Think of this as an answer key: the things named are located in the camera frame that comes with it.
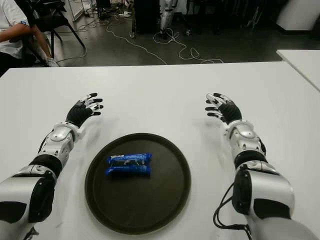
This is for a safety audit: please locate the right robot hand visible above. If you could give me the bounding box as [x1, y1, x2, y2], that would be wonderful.
[204, 92, 243, 125]

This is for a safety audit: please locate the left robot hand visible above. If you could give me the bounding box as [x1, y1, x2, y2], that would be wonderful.
[65, 92, 104, 128]

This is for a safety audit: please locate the blue Oreo cookie packet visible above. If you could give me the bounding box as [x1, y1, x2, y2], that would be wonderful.
[105, 152, 153, 178]

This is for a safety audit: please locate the small white side table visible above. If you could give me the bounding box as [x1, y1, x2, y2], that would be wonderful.
[275, 49, 320, 92]

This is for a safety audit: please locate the black chair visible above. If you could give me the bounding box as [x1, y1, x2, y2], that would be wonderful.
[23, 0, 86, 67]

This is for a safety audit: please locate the grey metal stand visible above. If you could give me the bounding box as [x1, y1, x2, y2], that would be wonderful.
[246, 6, 262, 29]

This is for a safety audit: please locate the round dark brown tray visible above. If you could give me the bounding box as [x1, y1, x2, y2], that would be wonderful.
[84, 132, 192, 235]

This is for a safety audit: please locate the seated person white shirt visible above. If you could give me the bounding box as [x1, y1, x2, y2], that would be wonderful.
[0, 0, 61, 76]

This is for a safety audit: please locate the silver humanoid robot leg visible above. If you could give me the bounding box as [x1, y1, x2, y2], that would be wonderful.
[159, 0, 180, 40]

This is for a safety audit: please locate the black wheeled cabinet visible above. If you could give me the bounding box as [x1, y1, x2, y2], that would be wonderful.
[129, 0, 166, 39]

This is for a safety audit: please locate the white curved panel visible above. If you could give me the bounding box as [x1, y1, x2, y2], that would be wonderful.
[275, 0, 320, 35]

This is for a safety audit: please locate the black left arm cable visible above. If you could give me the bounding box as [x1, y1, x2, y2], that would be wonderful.
[37, 128, 55, 155]

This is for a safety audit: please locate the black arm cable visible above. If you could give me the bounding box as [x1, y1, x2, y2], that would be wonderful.
[37, 128, 55, 155]
[213, 136, 267, 240]

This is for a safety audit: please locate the white floor cable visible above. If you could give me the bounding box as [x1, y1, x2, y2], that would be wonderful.
[106, 18, 225, 66]

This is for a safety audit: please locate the white board frame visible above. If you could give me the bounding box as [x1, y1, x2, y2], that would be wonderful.
[68, 0, 86, 20]

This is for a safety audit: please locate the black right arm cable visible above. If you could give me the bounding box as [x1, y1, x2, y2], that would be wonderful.
[213, 136, 267, 240]

